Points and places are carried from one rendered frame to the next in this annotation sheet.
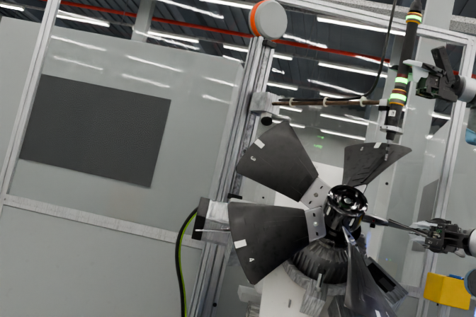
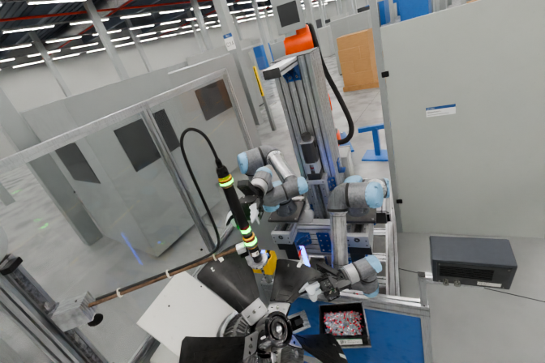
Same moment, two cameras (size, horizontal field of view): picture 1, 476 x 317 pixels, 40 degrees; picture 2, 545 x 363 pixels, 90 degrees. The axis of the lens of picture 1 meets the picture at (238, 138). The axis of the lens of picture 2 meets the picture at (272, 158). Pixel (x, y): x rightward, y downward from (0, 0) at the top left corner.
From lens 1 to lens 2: 1.74 m
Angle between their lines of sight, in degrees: 66
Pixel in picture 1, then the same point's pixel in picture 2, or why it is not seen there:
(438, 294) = (268, 271)
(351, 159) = (216, 283)
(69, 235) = not seen: outside the picture
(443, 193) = (191, 205)
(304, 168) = (233, 347)
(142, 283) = not seen: outside the picture
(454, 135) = (175, 171)
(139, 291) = not seen: outside the picture
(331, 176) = (180, 288)
